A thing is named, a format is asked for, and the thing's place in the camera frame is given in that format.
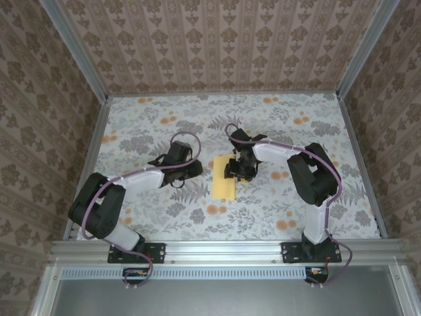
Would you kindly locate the yellow cloth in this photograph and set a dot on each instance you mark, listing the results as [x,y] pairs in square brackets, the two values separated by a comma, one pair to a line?
[223,189]

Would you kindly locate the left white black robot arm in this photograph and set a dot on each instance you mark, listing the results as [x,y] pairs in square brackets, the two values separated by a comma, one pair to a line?
[144,179]

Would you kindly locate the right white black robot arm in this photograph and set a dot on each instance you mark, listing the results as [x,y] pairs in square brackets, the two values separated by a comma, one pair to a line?
[273,153]

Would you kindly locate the floral patterned tablecloth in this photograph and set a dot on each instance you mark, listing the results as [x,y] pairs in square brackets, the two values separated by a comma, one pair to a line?
[263,210]

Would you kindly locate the small black controller board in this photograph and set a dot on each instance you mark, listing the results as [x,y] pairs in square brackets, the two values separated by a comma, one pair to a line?
[135,274]
[317,274]

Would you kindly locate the grey metal panel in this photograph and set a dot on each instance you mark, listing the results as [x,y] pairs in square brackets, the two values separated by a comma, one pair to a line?
[213,296]

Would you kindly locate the long aluminium frame rail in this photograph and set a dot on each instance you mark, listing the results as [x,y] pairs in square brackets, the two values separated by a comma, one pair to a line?
[223,251]

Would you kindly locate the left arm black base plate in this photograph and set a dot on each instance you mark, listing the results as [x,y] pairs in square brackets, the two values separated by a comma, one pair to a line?
[158,253]

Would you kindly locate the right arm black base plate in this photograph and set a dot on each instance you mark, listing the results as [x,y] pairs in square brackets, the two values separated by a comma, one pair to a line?
[291,253]

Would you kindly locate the aluminium side rail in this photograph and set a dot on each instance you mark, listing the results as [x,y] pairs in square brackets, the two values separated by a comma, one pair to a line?
[363,164]
[87,164]

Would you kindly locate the aluminium frame post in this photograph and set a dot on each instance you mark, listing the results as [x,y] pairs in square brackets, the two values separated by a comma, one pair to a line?
[78,49]
[361,49]

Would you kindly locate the short aluminium rail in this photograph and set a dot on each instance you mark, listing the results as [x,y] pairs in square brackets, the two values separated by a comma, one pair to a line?
[403,289]
[44,293]

